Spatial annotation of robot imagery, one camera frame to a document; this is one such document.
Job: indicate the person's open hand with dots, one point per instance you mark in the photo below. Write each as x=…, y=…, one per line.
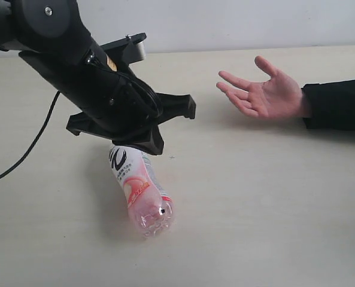
x=278, y=98

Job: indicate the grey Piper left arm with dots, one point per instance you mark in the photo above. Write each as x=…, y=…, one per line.
x=50, y=27

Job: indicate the pink peach drink bottle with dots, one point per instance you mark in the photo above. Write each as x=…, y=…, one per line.
x=149, y=206

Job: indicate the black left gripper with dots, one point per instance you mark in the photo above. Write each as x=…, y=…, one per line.
x=115, y=105

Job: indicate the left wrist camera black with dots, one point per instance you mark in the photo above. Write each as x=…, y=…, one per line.
x=127, y=50

